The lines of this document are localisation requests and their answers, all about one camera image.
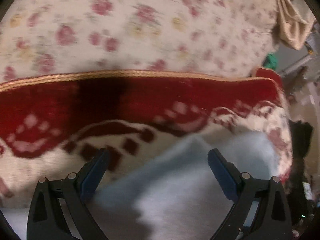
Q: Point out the cream floral quilt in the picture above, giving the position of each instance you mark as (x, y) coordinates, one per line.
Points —
(125, 30)

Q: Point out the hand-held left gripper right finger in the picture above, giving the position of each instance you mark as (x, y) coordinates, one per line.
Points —
(222, 176)

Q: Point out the beige cloth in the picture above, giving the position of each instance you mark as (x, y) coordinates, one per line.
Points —
(291, 22)

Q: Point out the red white floral plush blanket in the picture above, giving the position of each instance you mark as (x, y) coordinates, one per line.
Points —
(62, 105)

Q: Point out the dark object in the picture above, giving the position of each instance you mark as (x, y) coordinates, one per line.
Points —
(300, 140)

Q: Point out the green cloth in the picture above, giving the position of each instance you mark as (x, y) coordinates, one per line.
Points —
(271, 61)

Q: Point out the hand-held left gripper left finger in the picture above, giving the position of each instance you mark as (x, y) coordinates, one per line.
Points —
(93, 177)

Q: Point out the light blue fleece pants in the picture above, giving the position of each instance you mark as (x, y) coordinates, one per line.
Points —
(175, 192)

